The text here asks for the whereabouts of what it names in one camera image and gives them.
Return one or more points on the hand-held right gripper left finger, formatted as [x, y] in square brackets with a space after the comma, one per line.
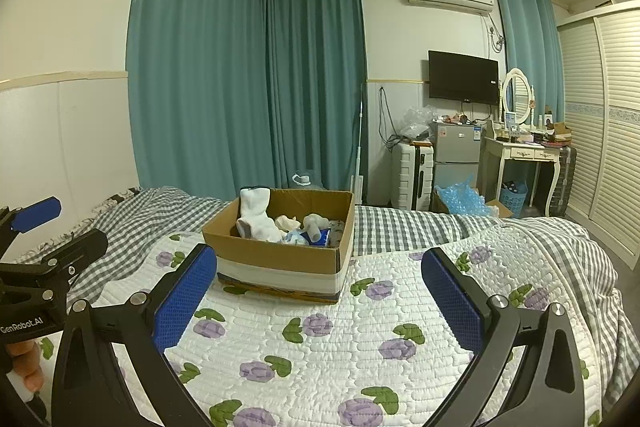
[185, 302]

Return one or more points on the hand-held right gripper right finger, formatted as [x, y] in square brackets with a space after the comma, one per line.
[452, 302]

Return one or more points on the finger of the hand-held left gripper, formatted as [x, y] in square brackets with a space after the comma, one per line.
[37, 213]
[80, 249]

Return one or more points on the cardboard box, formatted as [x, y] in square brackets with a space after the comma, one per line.
[280, 267]

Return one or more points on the white sock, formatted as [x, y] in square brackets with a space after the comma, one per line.
[255, 217]

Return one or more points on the blue tissue packet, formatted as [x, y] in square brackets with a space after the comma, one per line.
[305, 238]

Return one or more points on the grey sock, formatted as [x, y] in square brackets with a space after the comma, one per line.
[316, 227]

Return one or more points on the person's left hand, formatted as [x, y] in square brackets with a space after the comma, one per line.
[30, 364]

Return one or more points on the dark floral patterned cloth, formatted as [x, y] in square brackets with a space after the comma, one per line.
[117, 197]

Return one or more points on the grey checked duvet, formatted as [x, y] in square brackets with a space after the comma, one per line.
[400, 227]

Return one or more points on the blue bubble wrap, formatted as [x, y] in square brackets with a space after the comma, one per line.
[462, 202]

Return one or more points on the white floral quilt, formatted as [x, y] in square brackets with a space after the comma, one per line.
[340, 347]

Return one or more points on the blue plastic basket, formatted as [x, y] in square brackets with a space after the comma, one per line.
[514, 197]

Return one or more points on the white suitcase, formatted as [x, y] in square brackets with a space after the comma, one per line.
[410, 177]

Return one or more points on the small grey fridge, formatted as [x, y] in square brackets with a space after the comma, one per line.
[457, 147]

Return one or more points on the white dressing table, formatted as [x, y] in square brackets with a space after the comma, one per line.
[520, 153]

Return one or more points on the dark suitcase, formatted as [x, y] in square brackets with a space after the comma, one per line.
[565, 179]

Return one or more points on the small white object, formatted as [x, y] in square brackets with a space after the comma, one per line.
[301, 180]

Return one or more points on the clear plastic bags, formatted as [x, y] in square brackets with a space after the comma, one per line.
[417, 123]

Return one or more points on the white pole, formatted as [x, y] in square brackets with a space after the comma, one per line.
[362, 142]

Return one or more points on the brown box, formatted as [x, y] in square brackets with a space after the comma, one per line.
[560, 130]

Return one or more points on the wide teal curtain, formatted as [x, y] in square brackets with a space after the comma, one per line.
[200, 72]

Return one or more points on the white oval vanity mirror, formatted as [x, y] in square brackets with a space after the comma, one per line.
[517, 97]

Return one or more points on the white louvered wardrobe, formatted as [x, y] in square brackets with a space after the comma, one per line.
[605, 122]

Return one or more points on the teal corner curtain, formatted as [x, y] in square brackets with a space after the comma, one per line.
[315, 77]

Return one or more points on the narrow teal curtain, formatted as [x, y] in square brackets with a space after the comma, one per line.
[527, 47]

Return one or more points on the black wall television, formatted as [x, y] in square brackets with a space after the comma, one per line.
[462, 77]

